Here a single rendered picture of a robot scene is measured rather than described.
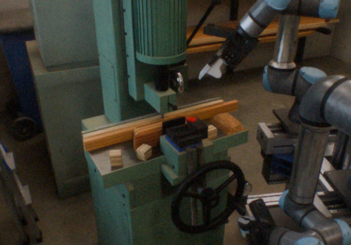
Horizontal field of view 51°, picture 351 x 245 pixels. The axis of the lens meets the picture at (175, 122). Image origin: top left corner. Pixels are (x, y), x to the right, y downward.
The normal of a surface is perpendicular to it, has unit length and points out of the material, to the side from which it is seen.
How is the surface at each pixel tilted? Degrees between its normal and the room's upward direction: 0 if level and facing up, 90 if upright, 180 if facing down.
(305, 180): 91
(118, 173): 90
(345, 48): 90
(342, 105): 66
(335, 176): 0
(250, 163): 0
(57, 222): 0
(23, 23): 22
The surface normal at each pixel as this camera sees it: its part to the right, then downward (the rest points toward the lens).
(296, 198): -0.65, 0.39
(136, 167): 0.47, 0.44
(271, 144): 0.15, 0.49
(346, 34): -0.92, 0.19
